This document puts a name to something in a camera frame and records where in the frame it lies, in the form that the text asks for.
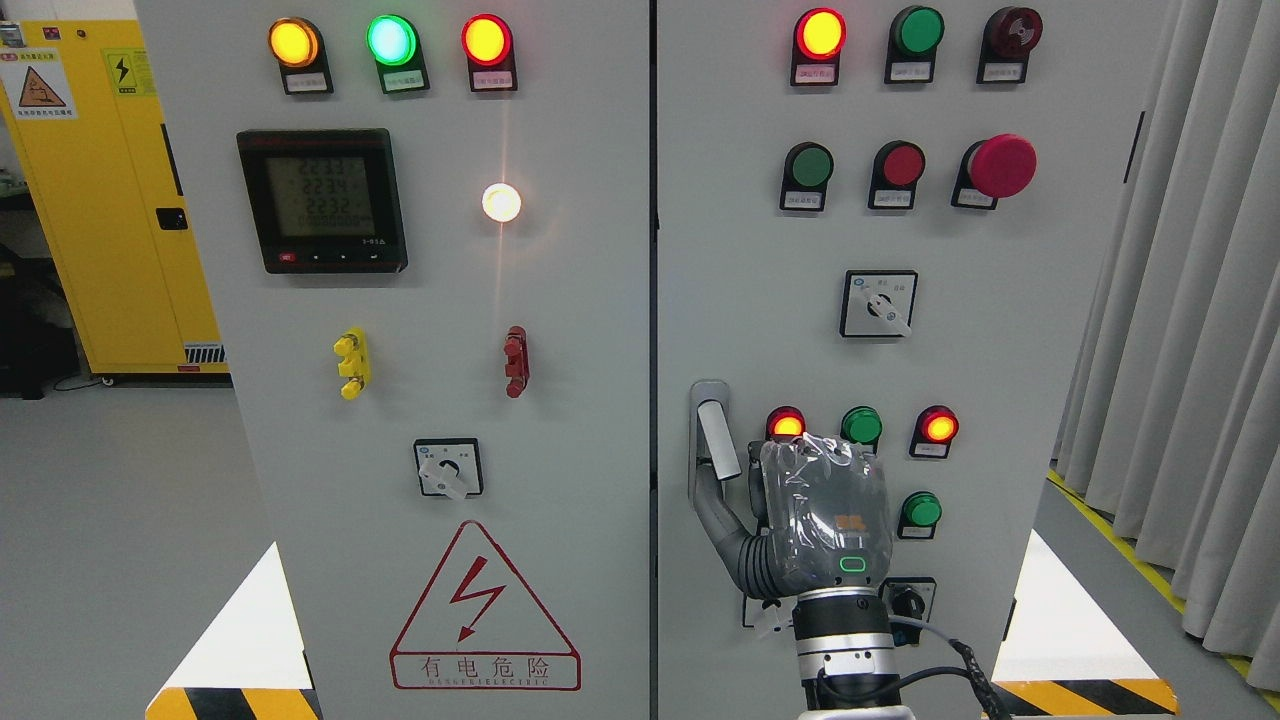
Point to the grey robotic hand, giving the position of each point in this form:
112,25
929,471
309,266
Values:
828,515

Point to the silver door handle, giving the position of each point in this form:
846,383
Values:
710,438

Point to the right cabinet door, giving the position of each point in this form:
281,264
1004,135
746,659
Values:
752,296

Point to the cabinet door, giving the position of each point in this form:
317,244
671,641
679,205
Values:
752,296
565,465

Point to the left cabinet door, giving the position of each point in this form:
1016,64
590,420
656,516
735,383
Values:
565,465

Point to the green push button lower right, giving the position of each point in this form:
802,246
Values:
919,516

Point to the green push button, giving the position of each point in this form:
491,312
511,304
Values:
919,516
806,172

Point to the red lit lamp middle left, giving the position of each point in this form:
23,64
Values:
785,422

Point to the green lamp middle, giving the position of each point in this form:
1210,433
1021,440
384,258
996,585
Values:
862,425

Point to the red lit lamp middle right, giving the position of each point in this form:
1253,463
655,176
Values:
933,432

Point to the red terminal connector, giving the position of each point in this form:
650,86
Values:
517,368

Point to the green push button upper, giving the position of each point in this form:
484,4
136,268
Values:
806,172

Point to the red high voltage warning sign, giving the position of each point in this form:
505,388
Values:
478,626

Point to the grey curtain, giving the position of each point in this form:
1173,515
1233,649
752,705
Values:
1171,427

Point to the red push button upper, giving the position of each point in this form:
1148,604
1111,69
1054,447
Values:
897,168

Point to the red emergency stop button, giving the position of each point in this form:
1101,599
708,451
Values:
994,169

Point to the white lit indicator lamp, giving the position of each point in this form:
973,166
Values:
501,202

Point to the red lit lamp top right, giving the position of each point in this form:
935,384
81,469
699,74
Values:
817,42

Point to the yellow terminal connector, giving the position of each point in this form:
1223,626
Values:
352,349

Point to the green lamp top right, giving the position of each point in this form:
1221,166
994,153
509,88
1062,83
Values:
915,34

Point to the dark red buzzer lamp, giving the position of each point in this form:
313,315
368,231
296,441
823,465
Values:
1008,39

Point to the red lit indicator lamp left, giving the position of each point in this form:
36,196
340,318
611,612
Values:
489,47

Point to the black digital power meter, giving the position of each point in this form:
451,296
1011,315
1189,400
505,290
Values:
324,201

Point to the green lit indicator lamp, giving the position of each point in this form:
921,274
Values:
395,46

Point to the yellow indicator lamp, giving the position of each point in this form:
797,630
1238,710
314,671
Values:
299,49

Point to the yellow safety cabinet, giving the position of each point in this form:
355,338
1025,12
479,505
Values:
80,99

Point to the white lower rotary selector switch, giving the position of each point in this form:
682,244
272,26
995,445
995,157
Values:
768,618

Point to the black key selector switch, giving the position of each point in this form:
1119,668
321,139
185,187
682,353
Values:
911,597

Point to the right upper rotary selector switch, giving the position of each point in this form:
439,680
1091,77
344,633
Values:
877,304

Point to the left rotary selector switch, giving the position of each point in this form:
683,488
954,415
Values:
449,467

